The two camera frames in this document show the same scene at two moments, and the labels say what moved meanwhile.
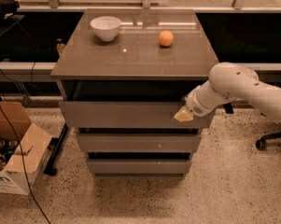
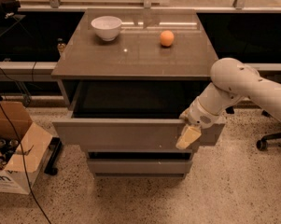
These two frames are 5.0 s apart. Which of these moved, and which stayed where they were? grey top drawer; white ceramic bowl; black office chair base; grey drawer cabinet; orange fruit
Moved: grey top drawer
Stayed: black office chair base; orange fruit; white ceramic bowl; grey drawer cabinet
